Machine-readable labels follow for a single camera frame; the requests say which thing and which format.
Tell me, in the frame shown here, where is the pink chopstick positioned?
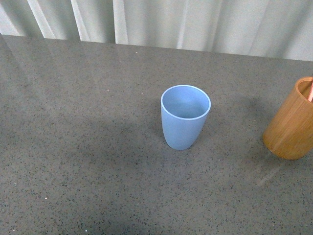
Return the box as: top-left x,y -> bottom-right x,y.
308,82 -> 313,102

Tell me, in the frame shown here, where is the blue cup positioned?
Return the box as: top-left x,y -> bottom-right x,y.
160,85 -> 211,150

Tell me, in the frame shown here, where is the bamboo chopstick holder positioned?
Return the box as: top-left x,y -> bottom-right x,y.
263,77 -> 313,160

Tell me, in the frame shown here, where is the white curtain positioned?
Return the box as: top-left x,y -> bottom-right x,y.
0,0 -> 313,61

